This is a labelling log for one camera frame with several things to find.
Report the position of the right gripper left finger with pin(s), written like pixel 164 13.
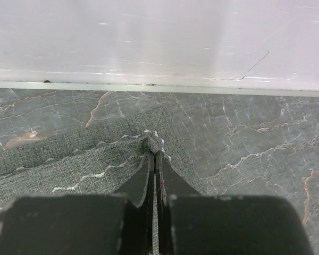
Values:
pixel 117 223

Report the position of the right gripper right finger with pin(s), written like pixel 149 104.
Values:
pixel 192 223

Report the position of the grey cloth napkin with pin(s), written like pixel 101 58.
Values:
pixel 94 160

